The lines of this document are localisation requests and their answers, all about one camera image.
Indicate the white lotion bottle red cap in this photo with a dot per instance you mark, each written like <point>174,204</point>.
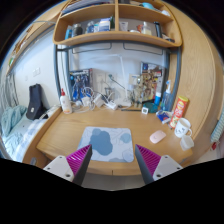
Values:
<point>65,103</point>

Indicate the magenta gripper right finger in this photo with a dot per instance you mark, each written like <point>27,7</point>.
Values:
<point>147,161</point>

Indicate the grey blue mouse pad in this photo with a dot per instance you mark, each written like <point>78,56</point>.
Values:
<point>108,144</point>

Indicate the white mug with face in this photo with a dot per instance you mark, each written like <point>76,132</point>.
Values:
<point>183,127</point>

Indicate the small white cup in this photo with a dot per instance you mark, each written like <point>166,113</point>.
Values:
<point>186,142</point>

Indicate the white power strip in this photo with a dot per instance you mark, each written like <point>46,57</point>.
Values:
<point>112,105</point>

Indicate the wooden wall shelf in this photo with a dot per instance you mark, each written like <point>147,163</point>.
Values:
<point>149,11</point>

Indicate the colourful figure box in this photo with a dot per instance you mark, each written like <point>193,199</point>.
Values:
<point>152,76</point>

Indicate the white desk lamp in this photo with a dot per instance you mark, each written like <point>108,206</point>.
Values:
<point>118,80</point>

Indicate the small white desk clock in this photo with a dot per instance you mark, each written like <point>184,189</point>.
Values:
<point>144,110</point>

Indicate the pink computer mouse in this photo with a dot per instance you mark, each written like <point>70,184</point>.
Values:
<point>157,136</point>

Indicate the blue spray bottle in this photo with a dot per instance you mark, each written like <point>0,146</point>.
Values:
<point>166,97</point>

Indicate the blue robot model box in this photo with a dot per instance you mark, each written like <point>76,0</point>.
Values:
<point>81,83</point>

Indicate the bed with light bedding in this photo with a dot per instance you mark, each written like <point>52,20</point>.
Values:
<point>18,131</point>

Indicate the black bag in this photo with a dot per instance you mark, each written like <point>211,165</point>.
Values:
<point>35,108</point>

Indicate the red chips can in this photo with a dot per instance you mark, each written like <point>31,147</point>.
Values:
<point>178,111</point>

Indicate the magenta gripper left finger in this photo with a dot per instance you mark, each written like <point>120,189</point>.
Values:
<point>78,162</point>

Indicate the blue snack packet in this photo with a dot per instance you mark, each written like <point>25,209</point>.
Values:
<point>164,116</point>

